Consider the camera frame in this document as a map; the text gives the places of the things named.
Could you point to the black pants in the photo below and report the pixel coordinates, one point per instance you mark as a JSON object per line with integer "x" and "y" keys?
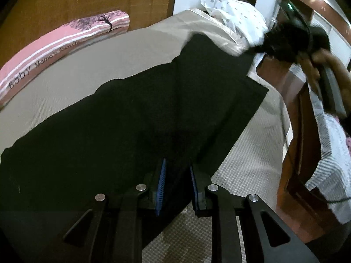
{"x": 137, "y": 115}

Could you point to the long pink striped pillow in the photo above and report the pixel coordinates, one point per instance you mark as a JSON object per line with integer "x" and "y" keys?
{"x": 54, "y": 43}

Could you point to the brown wooden cabinet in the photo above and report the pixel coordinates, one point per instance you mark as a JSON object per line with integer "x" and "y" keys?
{"x": 301, "y": 131}

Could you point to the white dotted cloth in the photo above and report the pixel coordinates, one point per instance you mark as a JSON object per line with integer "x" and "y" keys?
{"x": 241, "y": 13}

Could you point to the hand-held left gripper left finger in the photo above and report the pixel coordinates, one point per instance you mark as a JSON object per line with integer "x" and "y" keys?
{"x": 161, "y": 189}

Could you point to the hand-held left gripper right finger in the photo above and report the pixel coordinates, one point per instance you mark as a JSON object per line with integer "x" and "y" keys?
{"x": 194, "y": 189}

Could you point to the grey textured bed sheet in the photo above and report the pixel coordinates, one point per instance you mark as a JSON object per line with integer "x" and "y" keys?
{"x": 109, "y": 60}

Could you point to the white striped cloth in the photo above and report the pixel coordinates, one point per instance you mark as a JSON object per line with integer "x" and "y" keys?
{"x": 331, "y": 153}

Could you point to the wooden headboard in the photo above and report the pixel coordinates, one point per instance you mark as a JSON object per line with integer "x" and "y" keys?
{"x": 82, "y": 0}

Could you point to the person's right hand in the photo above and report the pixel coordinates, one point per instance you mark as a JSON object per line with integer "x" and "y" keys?
{"x": 312, "y": 71}

